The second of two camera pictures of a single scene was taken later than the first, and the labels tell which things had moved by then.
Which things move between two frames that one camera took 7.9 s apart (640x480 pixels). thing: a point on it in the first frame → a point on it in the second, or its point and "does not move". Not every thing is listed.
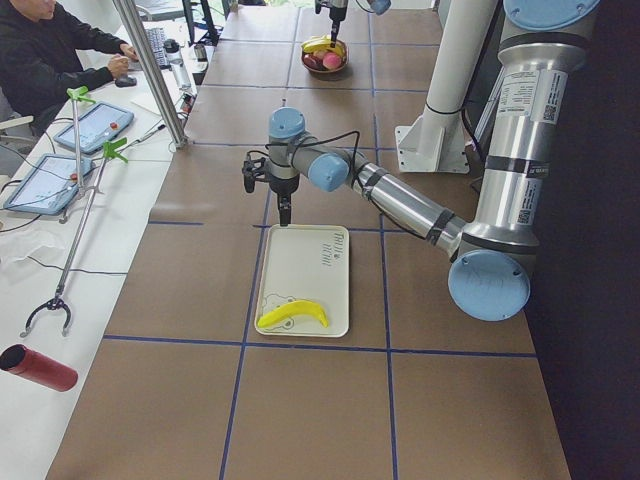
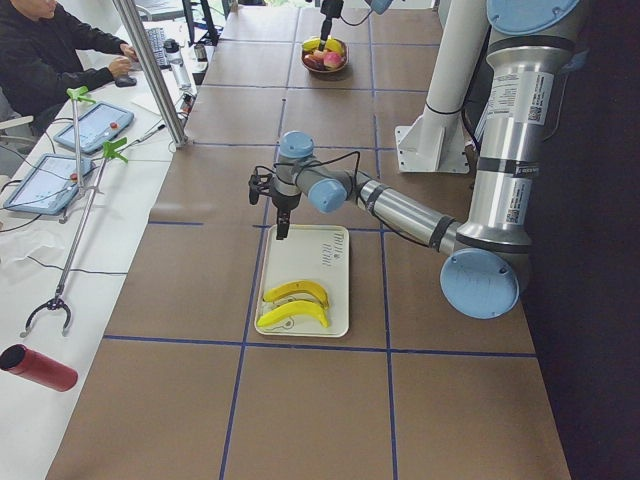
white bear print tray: (310, 263) does not move
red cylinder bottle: (20, 359) does not move
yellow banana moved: (291, 308) does not move
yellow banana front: (319, 43) → (299, 286)
